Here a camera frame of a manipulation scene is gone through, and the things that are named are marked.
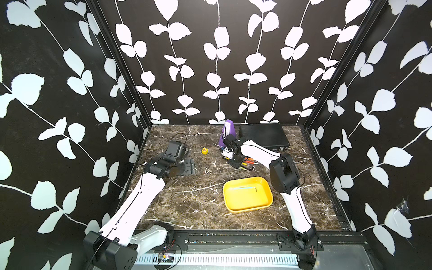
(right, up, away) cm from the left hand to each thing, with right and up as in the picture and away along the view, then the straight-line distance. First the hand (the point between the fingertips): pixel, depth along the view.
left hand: (187, 164), depth 77 cm
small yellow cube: (+5, +4, +27) cm, 28 cm away
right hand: (+24, -1, +22) cm, 33 cm away
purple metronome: (+20, +18, +21) cm, 34 cm away
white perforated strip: (+19, -40, -7) cm, 44 cm away
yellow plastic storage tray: (+30, -18, +11) cm, 36 cm away
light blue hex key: (+28, -14, +9) cm, 32 cm away
